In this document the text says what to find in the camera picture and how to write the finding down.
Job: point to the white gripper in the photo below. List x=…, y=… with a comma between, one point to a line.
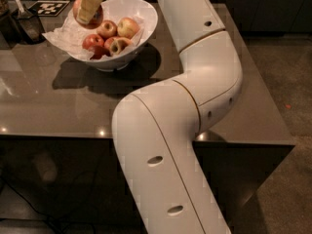
x=88, y=3

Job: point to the large red apple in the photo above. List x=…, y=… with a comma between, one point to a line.
x=94, y=22

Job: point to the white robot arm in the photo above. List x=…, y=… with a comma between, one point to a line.
x=153, y=127

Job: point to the white bowl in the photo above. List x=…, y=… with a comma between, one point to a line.
x=127, y=8

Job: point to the red apple back middle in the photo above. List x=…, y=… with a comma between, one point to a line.
x=107, y=29

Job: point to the red apple left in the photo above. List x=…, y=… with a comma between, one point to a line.
x=92, y=41

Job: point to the yellow-red apple back right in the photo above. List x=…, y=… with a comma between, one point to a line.
x=127, y=27

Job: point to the yellow apple front right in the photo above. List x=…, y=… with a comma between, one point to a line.
x=118, y=45

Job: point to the red apple front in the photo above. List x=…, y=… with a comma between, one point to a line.
x=99, y=52

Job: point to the white crumpled paper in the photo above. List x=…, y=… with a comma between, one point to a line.
x=70, y=36

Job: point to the black white marker card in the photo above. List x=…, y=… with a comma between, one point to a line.
x=48, y=8

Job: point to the black scoop with white handle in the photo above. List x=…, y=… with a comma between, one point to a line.
x=29, y=24

